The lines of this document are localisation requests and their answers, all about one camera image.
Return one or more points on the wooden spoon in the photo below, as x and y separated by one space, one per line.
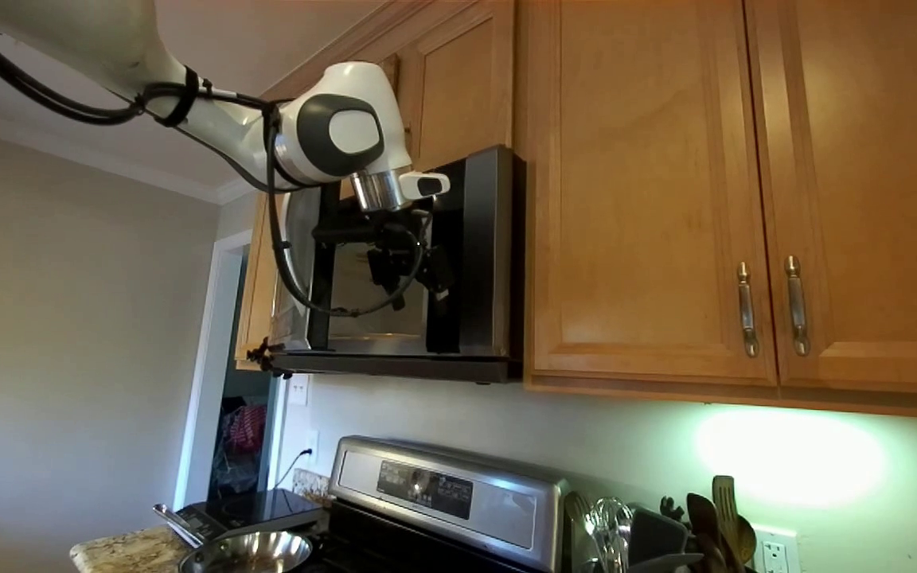
724 499

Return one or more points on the white door frame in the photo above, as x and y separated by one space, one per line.
197 371

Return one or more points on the wrist mounted camera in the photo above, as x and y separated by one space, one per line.
429 182

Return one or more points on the wooden cabinet with tripod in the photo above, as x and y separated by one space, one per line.
257 307

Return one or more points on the steel bowl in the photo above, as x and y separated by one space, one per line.
257 552

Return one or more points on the glass jars on counter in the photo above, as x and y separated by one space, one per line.
607 531

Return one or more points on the stainless steel microwave body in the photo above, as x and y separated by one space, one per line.
486 265

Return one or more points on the stainless steel stove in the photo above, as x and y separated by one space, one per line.
446 495

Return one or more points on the black spatula utensil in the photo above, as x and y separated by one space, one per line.
653 542

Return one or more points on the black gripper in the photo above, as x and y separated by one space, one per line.
395 234

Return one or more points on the red pink background object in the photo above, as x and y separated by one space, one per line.
243 431

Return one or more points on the white wall switch plate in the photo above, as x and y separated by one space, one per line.
299 392

